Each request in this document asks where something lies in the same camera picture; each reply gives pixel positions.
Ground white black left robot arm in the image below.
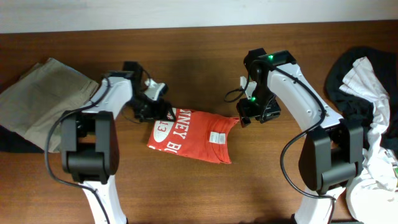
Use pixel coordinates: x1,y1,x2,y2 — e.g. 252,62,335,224
60,71,175,223

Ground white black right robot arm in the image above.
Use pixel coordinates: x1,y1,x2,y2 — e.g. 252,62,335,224
236,48,363,223

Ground folded black garment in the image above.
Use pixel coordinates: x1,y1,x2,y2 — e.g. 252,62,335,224
0,126,44,154

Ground folded khaki trousers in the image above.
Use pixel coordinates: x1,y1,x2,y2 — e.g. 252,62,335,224
1,58,99,150

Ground red orange t-shirt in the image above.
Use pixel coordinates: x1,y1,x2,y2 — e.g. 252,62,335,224
147,108,239,164

